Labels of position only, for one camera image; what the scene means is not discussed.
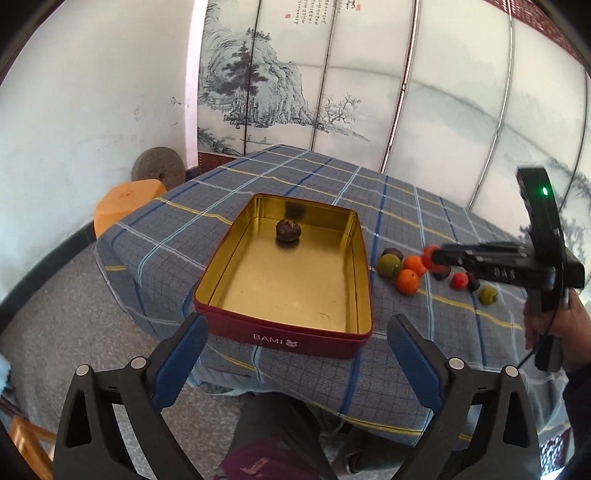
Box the orange tangerine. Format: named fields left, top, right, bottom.
left=394, top=269, right=422, bottom=296
left=403, top=255, right=427, bottom=277

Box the orange stool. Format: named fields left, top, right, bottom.
left=93, top=179, right=166, bottom=237

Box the red gold tin box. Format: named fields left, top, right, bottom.
left=193, top=193, right=373, bottom=359

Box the person's right hand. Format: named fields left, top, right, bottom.
left=523, top=289, right=590, bottom=373

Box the painted folding screen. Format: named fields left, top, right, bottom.
left=187, top=1, right=590, bottom=261

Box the wooden chair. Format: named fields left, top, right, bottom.
left=1, top=396, right=56, bottom=480

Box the round grey millstone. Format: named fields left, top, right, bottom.
left=131, top=147, right=186, bottom=190

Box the small red tomato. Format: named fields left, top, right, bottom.
left=450, top=272, right=470, bottom=291

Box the dark brown fruit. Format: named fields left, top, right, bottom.
left=431, top=269, right=451, bottom=281
left=382, top=248, right=405, bottom=261
left=276, top=219, right=301, bottom=243
left=467, top=272, right=481, bottom=293

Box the small green fruit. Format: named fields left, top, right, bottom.
left=478, top=285, right=498, bottom=306

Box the dark brown fruit in tin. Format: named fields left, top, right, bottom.
left=276, top=219, right=301, bottom=243

